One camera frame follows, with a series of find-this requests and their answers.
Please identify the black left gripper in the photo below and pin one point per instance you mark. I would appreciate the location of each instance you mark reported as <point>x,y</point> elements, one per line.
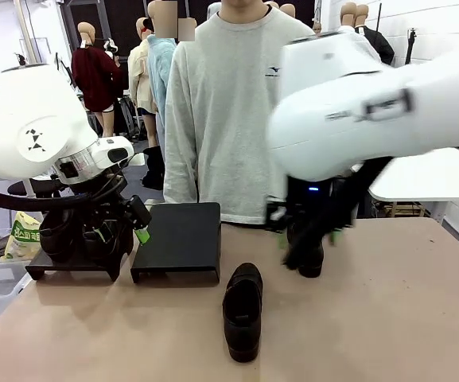
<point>111,207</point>

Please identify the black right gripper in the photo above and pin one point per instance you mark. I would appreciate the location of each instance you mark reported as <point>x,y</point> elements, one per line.
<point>308,199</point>

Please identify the person's right forearm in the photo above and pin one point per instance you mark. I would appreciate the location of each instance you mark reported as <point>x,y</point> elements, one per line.
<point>179,171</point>

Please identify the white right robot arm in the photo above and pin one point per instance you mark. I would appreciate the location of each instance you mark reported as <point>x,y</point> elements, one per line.
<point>352,111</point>

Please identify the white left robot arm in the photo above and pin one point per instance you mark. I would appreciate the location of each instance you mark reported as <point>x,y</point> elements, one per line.
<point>26,119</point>

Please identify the black shoe stand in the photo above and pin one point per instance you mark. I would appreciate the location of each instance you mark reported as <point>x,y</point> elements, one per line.
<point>74,270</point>
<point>181,238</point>

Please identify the black tall boots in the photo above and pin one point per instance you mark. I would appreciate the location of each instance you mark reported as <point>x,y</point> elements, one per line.
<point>153,171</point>

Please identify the green yellow snack bag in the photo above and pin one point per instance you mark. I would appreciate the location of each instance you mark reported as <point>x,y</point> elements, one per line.
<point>22,238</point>

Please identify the white table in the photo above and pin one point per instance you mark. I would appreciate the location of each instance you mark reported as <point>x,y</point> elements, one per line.
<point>432,175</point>

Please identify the person in grey sweatshirt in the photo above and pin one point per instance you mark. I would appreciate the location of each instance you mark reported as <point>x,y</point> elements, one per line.
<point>221,119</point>

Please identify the mannequin in cream jacket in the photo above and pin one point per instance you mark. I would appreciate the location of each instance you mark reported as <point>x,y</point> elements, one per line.
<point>139,79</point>

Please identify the mannequin in dark red sweater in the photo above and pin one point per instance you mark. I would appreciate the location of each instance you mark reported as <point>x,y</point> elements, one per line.
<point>94,79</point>

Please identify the mannequin in light blue fleece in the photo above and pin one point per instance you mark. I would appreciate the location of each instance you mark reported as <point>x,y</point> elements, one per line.
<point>161,71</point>

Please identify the background person with headset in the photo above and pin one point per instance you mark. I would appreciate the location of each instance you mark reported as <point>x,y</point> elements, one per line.
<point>111,45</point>

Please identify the mannequin in black jacket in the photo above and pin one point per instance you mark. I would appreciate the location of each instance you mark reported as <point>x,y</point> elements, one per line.
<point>384,49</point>

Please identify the mannequin in red top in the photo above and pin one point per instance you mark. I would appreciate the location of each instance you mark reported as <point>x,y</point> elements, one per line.
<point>185,30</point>

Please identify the black tripod pole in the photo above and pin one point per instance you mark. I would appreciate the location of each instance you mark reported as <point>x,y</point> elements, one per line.
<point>411,47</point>

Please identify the mannequin in white shirt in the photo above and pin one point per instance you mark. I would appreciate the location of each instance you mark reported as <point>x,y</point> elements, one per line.
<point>348,14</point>

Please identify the mannequin in grey hoodie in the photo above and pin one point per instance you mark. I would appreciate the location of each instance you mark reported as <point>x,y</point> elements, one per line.
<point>213,10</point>

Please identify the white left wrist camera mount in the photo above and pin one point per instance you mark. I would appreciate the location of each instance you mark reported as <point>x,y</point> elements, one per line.
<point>138,159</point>

